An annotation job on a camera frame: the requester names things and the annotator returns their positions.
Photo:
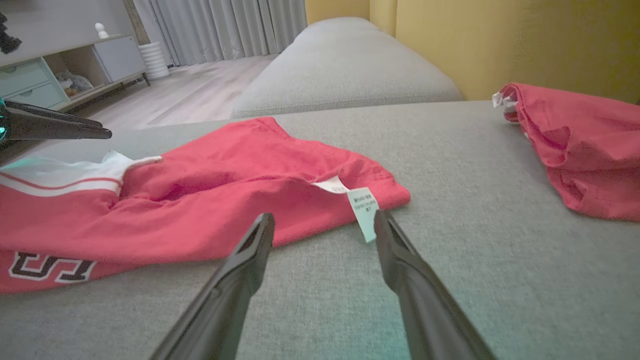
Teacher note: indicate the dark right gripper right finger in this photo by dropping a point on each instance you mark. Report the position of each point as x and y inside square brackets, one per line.
[420, 300]

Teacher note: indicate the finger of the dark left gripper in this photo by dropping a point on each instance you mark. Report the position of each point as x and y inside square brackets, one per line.
[50, 126]

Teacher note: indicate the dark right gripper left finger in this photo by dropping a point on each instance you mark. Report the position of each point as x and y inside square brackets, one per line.
[235, 295]

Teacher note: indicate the red jersey with white stripes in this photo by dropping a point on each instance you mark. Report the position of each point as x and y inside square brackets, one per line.
[210, 200]

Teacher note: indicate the crumpled red garment white tag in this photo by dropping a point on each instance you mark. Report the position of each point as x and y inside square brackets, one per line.
[590, 150]

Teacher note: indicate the grey plush toy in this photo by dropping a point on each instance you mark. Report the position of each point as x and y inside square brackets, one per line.
[74, 82]

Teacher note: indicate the grey fabric sofa seat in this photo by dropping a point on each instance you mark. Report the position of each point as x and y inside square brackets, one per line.
[500, 260]

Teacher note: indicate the grey sideboard with drawers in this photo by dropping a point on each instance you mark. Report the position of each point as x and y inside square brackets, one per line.
[120, 57]

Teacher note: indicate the small white figurine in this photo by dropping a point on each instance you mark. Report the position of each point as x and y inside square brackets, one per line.
[101, 31]

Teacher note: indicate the white ribbed floor vase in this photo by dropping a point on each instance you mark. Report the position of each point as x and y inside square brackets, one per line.
[154, 61]

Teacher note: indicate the light grey pleated curtain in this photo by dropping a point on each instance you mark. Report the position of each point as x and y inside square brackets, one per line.
[225, 25]

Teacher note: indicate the grey sofa chaise cushion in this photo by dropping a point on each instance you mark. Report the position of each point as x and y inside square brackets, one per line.
[345, 70]

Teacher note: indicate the yellow upholstered sofa back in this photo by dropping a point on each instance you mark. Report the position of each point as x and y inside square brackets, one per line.
[500, 40]

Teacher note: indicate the black object on wall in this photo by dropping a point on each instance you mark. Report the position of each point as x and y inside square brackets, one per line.
[7, 40]

